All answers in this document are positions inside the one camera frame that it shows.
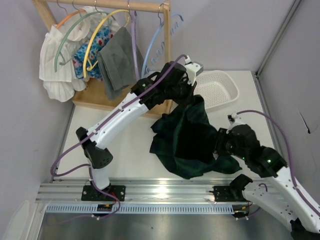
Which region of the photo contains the white pleated garment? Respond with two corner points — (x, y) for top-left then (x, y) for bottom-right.
(39, 6), (120, 102)

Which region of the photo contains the yellow hanger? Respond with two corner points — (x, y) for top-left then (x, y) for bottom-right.
(83, 9), (131, 78)

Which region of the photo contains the wooden clothes rack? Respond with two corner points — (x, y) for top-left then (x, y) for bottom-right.
(32, 0), (171, 111)

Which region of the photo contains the blue floral garment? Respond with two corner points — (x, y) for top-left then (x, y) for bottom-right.
(72, 25), (113, 80)

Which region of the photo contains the purple hanger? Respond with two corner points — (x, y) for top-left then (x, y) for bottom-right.
(127, 0), (139, 81)

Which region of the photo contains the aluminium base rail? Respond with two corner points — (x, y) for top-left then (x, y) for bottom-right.
(35, 177), (232, 204)

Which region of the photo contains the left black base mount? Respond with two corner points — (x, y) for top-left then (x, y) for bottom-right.
(81, 185), (126, 202)

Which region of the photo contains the white perforated plastic basket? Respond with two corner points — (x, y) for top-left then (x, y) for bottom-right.
(194, 70), (240, 112)

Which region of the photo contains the orange hanger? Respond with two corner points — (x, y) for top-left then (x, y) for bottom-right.
(55, 0), (85, 29)

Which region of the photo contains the light blue hanger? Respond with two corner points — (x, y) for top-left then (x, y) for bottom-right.
(140, 13), (184, 78)

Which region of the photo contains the dark green plaid garment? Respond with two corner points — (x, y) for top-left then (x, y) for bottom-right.
(149, 95), (242, 180)

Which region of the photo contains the grey pleated skirt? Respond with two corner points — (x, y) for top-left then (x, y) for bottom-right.
(97, 27), (140, 101)

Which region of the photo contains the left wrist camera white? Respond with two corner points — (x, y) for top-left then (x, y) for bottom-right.
(184, 56), (204, 86)

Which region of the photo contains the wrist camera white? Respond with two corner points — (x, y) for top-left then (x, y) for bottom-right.
(184, 56), (204, 86)
(227, 112), (246, 133)

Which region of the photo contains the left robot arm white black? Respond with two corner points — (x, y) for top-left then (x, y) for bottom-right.
(76, 60), (204, 192)

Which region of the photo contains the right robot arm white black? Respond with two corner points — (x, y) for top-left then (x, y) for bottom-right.
(214, 124), (320, 240)

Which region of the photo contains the green hanger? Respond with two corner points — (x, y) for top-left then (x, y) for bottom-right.
(54, 5), (116, 73)

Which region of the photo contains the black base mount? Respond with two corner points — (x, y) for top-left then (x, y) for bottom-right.
(81, 185), (126, 202)
(209, 185), (243, 202)

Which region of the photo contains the white slotted cable duct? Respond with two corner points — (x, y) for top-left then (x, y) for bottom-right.
(45, 203), (235, 215)

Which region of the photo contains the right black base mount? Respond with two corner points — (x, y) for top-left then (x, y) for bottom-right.
(209, 185), (243, 202)

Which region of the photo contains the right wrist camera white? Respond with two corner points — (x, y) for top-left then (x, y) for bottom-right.
(227, 112), (246, 133)

